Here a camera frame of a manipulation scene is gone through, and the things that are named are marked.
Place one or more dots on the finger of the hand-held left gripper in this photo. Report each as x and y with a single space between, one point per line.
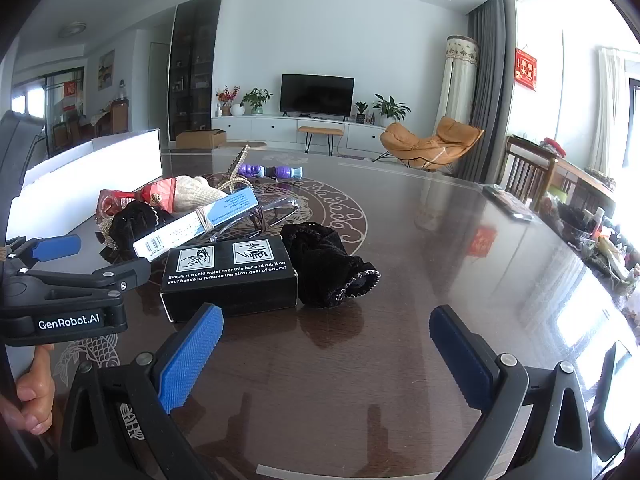
57 247
125 272

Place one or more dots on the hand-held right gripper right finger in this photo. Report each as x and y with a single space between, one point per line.
457 355

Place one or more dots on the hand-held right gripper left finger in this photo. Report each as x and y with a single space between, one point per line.
190 360

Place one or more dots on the beaded gold hair accessory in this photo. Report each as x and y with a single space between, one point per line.
104 227

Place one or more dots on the black velvet pouch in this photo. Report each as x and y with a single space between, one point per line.
320 260
135 222

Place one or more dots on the white storage box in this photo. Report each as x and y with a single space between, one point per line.
90 180

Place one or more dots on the black printed box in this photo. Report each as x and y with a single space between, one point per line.
230 290

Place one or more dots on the blue and white toothpaste box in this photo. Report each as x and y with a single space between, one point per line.
225 207

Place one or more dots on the patterned brown desktop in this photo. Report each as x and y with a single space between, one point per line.
400 270

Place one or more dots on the person's left hand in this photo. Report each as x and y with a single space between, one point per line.
35 390

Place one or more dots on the cream knit glove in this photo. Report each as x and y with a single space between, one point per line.
195 190

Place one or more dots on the small wooden cabinet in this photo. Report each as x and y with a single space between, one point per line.
120 116

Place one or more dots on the red door sign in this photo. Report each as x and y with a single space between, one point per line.
70 95

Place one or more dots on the cardboard box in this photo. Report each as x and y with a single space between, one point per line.
200 139

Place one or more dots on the clear water bottle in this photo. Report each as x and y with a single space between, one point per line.
121 91

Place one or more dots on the beige round mat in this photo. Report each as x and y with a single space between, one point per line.
242 144

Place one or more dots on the side table clutter pile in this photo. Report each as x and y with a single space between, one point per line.
600 245

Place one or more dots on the purple toy wand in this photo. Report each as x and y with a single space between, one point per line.
282 172

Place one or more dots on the dark wooden chair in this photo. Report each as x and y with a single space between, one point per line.
525 170

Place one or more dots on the white round vase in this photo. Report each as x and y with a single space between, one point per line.
237 110

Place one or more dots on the white television cabinet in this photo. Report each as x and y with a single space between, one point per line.
260 127

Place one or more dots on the vase of red flowers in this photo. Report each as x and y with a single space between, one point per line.
226 97

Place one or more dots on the orange lounge chair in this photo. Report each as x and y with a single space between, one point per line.
425 145

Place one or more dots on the round ceiling light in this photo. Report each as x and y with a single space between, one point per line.
72 30

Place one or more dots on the green potted plant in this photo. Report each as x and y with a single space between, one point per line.
257 99

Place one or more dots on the dark glass display cabinet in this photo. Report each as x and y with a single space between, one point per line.
195 60

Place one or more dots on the wooden bench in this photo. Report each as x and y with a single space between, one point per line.
320 131

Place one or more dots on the large leafy potted plant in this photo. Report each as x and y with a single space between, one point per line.
392 107

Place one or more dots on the small potted plant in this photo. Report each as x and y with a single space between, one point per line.
361 112

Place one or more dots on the black television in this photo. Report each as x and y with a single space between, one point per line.
317 95

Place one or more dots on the covered floor air conditioner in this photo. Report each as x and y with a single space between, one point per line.
457 85

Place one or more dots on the grey curtain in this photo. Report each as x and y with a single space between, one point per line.
487 85

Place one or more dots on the white sheer curtain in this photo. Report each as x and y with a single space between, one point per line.
607 110

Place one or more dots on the clear frame glasses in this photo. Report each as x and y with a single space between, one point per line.
277 210

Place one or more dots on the framed wall painting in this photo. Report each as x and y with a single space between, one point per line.
106 70

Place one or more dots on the red wall hanging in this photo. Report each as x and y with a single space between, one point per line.
526 69

